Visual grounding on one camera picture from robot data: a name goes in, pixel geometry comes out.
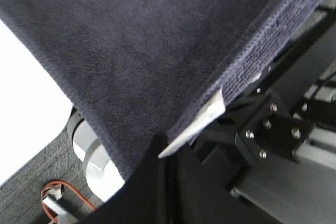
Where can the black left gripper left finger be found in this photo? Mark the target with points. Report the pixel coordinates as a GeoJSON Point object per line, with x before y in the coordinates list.
{"type": "Point", "coordinates": [143, 197]}

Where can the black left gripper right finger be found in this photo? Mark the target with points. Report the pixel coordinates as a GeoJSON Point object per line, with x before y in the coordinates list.
{"type": "Point", "coordinates": [202, 199]}

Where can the dark navy towel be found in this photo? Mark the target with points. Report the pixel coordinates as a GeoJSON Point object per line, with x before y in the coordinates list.
{"type": "Point", "coordinates": [137, 68]}

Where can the white cylindrical robot base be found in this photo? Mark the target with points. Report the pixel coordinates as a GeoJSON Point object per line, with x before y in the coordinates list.
{"type": "Point", "coordinates": [101, 174]}

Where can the white towel label tag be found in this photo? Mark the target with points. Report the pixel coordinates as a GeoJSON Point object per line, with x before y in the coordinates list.
{"type": "Point", "coordinates": [211, 110]}

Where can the black metal bracket with screws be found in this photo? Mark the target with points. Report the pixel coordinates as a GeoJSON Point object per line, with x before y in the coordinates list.
{"type": "Point", "coordinates": [252, 129]}

